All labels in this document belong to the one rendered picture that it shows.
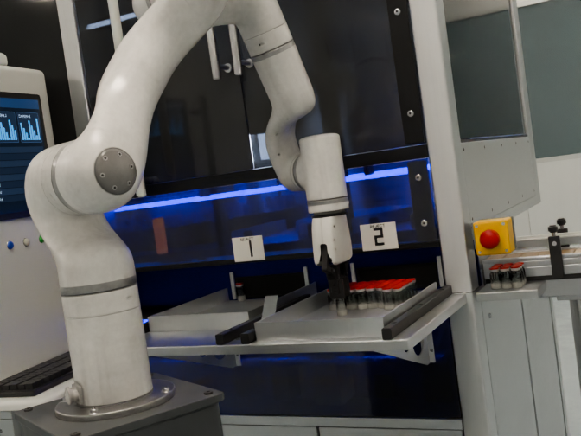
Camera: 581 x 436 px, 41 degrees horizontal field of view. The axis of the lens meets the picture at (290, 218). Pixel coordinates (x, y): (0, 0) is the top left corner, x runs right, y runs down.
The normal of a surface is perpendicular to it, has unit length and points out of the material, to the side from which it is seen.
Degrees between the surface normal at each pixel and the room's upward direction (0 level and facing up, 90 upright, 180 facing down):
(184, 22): 118
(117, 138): 66
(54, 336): 90
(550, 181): 90
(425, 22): 90
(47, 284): 90
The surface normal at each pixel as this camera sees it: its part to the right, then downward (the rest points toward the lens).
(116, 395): 0.24, 0.02
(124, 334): 0.66, -0.05
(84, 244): -0.08, -0.84
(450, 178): -0.44, 0.11
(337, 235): 0.83, -0.08
